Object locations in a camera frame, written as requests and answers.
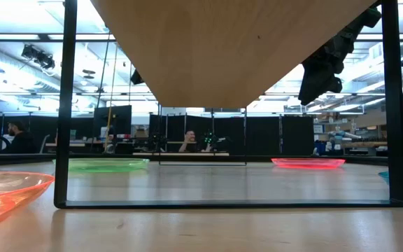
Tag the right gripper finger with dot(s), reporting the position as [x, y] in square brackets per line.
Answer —
[334, 84]
[313, 82]

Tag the pink translucent plastic plate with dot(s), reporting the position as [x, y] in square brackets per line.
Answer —
[308, 164]

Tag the green translucent plastic plate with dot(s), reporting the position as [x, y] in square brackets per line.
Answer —
[107, 165]

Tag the black computer monitor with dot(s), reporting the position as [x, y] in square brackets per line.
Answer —
[117, 119]

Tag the round ceiling fixture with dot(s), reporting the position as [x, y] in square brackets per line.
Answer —
[89, 72]

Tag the cluttered workbench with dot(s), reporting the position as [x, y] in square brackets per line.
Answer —
[338, 140]

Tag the background robot with green lights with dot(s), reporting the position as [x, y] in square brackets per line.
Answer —
[209, 138]

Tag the black ceiling-mounted device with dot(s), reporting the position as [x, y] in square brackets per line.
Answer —
[38, 56]

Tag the grey office chair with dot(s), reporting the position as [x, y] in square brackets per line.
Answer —
[44, 145]

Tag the black partition wall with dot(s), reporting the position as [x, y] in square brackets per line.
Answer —
[264, 134]

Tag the wooden shelf black metal frame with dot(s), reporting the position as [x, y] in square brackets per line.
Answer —
[222, 52]

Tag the black aluminium table frame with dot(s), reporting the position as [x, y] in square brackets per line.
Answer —
[257, 158]

